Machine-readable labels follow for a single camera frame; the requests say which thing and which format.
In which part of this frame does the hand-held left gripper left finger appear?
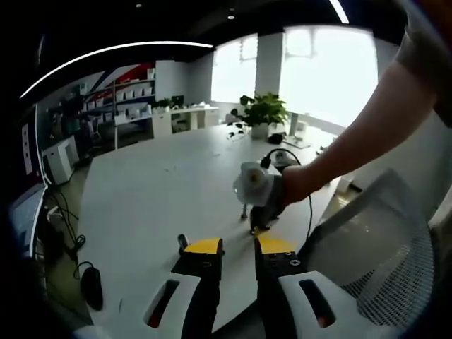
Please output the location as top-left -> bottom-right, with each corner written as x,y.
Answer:
73,237 -> 225,339

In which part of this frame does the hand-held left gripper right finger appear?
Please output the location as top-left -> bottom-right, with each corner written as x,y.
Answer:
256,235 -> 393,339

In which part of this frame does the person's right hand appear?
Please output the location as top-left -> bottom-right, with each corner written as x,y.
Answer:
281,163 -> 314,210

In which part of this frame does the white monitor stand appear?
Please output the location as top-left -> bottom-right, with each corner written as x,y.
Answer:
286,112 -> 312,150

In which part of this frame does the green potted plant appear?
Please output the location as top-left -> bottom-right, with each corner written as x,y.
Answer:
231,92 -> 291,139

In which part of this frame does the black computer mouse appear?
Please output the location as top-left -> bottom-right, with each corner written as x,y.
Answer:
80,266 -> 105,311

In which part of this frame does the white low cabinet row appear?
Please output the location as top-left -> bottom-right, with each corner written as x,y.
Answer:
114,105 -> 220,149

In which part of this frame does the grey mesh office chair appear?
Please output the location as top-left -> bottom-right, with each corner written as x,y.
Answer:
306,167 -> 436,328

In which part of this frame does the storage shelf unit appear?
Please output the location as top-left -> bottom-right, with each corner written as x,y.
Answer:
38,61 -> 158,156

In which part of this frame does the white drawer cabinet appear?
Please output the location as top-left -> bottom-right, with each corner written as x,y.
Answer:
41,134 -> 81,186

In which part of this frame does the laptop computer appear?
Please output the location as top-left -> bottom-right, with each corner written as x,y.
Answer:
7,104 -> 49,256

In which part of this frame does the long curved ceiling light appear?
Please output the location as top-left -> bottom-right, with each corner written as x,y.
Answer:
19,41 -> 215,100

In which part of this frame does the short ceiling light strip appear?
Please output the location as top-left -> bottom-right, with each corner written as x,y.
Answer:
328,0 -> 351,25

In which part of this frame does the tangle of black cables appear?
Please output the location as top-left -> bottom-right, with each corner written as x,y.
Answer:
44,186 -> 89,280

